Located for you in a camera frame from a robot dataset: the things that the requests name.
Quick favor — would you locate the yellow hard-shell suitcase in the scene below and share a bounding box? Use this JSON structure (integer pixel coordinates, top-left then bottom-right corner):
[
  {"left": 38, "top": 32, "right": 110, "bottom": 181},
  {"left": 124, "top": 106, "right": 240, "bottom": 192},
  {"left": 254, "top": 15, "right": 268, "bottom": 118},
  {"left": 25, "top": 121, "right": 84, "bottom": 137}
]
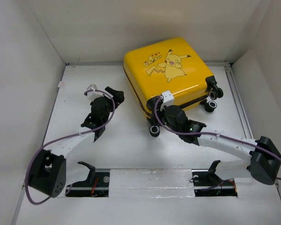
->
[{"left": 123, "top": 37, "right": 224, "bottom": 137}]

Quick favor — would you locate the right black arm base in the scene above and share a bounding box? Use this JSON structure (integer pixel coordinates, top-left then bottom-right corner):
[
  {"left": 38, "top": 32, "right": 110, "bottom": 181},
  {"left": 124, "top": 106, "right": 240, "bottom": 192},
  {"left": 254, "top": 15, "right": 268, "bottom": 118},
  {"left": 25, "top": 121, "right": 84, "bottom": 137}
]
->
[{"left": 189, "top": 160, "right": 238, "bottom": 197}]

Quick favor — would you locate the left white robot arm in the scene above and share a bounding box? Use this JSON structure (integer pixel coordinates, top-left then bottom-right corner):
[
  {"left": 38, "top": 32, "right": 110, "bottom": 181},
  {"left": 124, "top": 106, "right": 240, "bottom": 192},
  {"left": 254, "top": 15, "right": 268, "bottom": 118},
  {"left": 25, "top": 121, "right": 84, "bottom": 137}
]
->
[{"left": 24, "top": 84, "right": 125, "bottom": 205}]

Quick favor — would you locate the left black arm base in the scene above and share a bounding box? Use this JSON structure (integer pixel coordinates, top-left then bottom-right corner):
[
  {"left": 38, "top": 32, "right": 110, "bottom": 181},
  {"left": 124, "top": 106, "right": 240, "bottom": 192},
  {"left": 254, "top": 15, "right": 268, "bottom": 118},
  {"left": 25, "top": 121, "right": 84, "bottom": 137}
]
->
[{"left": 65, "top": 161, "right": 111, "bottom": 198}]

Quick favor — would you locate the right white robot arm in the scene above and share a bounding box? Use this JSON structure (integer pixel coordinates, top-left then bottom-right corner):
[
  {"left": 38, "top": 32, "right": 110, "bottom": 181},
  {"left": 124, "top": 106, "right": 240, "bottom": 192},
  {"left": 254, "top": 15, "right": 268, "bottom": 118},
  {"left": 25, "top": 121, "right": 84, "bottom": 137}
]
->
[{"left": 154, "top": 105, "right": 281, "bottom": 185}]

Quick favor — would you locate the small pink paper scrap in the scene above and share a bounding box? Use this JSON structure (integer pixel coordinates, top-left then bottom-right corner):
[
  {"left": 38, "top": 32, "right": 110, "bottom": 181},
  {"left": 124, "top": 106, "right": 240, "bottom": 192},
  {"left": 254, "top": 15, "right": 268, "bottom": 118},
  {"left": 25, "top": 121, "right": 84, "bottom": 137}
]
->
[{"left": 58, "top": 81, "right": 65, "bottom": 88}]

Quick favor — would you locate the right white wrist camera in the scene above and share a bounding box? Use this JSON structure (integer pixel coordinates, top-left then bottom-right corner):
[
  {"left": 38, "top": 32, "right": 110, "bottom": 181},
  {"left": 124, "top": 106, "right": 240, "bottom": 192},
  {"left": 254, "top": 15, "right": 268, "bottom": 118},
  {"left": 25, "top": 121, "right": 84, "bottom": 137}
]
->
[{"left": 160, "top": 90, "right": 174, "bottom": 111}]

